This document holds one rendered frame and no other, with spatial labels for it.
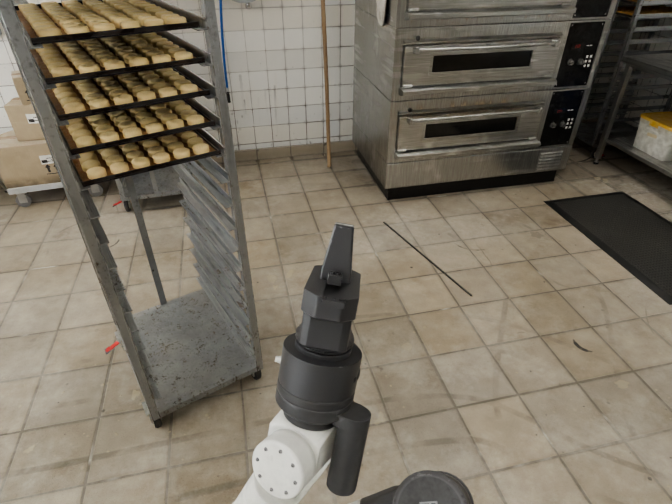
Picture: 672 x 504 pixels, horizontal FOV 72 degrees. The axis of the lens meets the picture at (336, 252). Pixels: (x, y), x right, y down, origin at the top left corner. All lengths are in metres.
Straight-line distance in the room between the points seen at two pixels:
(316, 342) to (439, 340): 1.99
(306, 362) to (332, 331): 0.04
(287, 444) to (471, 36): 3.04
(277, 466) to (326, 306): 0.19
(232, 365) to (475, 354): 1.16
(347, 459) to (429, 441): 1.54
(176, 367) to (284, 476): 1.68
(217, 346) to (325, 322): 1.77
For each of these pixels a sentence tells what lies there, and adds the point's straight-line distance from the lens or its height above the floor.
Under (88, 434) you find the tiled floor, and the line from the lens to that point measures 2.30.
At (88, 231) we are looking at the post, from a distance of 1.51.
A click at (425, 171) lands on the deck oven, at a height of 0.23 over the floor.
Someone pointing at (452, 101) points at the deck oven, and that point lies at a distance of 3.41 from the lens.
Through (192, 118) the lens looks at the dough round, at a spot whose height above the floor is 1.24.
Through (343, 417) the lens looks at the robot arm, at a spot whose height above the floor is 1.29.
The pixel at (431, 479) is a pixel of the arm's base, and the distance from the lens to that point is 0.67.
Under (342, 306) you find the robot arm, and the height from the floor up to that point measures 1.43.
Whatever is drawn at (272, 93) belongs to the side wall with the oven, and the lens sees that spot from 4.10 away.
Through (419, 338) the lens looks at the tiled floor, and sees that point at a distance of 2.44.
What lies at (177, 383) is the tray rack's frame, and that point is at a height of 0.15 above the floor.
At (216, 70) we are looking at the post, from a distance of 1.45.
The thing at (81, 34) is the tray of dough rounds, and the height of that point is 1.50.
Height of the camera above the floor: 1.72
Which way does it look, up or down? 35 degrees down
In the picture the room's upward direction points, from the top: straight up
